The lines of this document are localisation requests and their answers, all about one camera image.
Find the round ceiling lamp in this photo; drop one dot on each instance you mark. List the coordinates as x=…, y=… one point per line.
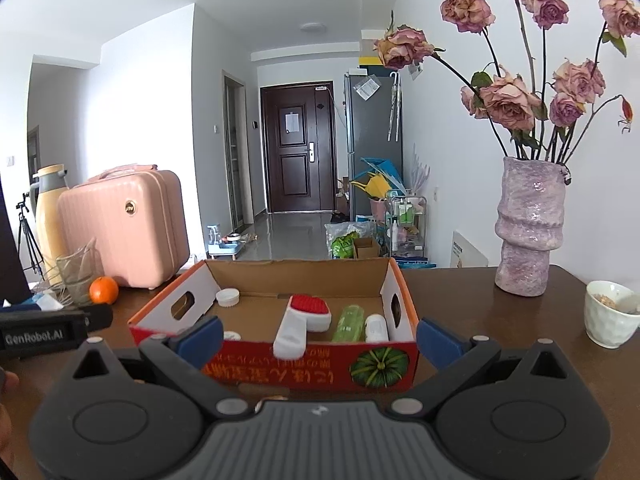
x=312, y=27

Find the person's left hand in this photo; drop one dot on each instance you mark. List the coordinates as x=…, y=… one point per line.
x=6, y=385

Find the white folded umbrella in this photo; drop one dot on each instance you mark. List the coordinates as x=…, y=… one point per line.
x=393, y=110

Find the red and white lint brush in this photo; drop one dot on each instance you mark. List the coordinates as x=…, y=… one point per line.
x=290, y=332

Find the blue tissue pack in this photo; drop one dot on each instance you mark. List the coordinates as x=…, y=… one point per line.
x=42, y=302

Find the white ceramic cup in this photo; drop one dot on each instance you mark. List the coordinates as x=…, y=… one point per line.
x=607, y=327

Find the yellow thermos jug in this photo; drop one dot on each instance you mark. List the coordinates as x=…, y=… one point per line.
x=50, y=220

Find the purple dried grass bundle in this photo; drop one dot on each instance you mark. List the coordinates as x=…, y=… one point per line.
x=419, y=175

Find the white wall panel box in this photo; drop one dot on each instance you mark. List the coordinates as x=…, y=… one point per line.
x=415, y=70

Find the dried pink rose bouquet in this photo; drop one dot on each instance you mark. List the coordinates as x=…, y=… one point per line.
x=505, y=100

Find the green plastic bottle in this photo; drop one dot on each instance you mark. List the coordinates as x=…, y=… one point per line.
x=347, y=325

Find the dark brown entrance door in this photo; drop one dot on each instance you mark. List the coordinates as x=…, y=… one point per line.
x=295, y=160

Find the white plastic bottle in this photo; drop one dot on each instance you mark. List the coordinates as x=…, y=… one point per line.
x=376, y=330

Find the grey refrigerator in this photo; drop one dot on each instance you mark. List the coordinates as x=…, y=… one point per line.
x=372, y=135

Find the purple ceramic vase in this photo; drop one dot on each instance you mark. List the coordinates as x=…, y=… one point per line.
x=530, y=220

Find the metal trolley rack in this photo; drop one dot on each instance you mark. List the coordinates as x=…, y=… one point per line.
x=407, y=210

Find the yellow plastic hangers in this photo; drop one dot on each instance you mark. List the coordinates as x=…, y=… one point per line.
x=377, y=185

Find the blue carton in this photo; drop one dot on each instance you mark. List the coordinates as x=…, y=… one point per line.
x=410, y=261

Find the black tripod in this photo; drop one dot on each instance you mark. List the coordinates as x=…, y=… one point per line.
x=23, y=207

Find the white flat panel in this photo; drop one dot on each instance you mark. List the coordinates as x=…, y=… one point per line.
x=467, y=252

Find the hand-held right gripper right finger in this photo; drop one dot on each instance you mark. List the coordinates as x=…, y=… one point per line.
x=440, y=342

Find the white paper notice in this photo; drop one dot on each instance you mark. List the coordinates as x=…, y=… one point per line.
x=292, y=122

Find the orange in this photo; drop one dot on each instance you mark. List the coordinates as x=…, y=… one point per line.
x=104, y=290

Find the green plastic bag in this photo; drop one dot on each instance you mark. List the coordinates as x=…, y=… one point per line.
x=342, y=247

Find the yellow and black box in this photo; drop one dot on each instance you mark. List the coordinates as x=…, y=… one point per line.
x=370, y=60

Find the white round container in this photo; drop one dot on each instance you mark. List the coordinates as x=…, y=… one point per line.
x=232, y=335

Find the white pet feeder stand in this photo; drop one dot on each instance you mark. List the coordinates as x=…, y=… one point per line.
x=222, y=247

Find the pink suitcase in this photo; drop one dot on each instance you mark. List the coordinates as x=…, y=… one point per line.
x=125, y=230

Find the glass cup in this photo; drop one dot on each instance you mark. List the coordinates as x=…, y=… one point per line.
x=75, y=275

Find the white tape roll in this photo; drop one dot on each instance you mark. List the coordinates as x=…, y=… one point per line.
x=227, y=296

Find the grey framed side door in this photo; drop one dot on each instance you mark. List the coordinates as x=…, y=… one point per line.
x=234, y=160

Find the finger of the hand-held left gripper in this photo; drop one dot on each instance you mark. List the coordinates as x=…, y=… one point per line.
x=100, y=316

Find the pink bucket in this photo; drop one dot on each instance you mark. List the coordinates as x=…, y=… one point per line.
x=378, y=207

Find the red cardboard box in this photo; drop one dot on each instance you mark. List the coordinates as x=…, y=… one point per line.
x=300, y=365

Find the small open cardboard box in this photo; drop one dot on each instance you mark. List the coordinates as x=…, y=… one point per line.
x=366, y=249

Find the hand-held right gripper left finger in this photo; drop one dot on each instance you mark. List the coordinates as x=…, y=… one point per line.
x=200, y=342

